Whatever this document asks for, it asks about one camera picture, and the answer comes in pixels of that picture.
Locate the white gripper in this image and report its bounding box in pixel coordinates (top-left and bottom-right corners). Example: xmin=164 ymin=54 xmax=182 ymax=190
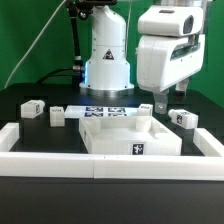
xmin=136 ymin=35 xmax=205 ymax=114

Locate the white square tabletop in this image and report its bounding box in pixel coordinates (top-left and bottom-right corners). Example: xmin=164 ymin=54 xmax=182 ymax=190
xmin=79 ymin=116 xmax=182 ymax=156

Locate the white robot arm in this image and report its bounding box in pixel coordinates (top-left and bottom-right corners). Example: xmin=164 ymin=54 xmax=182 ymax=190
xmin=80 ymin=0 xmax=212 ymax=114

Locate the white U-shaped fence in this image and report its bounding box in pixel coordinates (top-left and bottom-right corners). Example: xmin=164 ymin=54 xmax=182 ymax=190
xmin=0 ymin=123 xmax=224 ymax=181

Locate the white tag plate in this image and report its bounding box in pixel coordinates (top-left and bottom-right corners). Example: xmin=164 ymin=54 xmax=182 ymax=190
xmin=65 ymin=105 xmax=137 ymax=119

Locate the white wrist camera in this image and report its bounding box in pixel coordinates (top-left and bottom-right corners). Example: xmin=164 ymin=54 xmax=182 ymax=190
xmin=138 ymin=5 xmax=203 ymax=37

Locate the black cable bundle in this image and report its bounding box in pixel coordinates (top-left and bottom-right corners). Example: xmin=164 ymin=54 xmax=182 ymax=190
xmin=35 ymin=0 xmax=93 ymax=85

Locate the white cable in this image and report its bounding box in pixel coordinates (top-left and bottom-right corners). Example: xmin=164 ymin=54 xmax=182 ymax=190
xmin=3 ymin=0 xmax=68 ymax=90

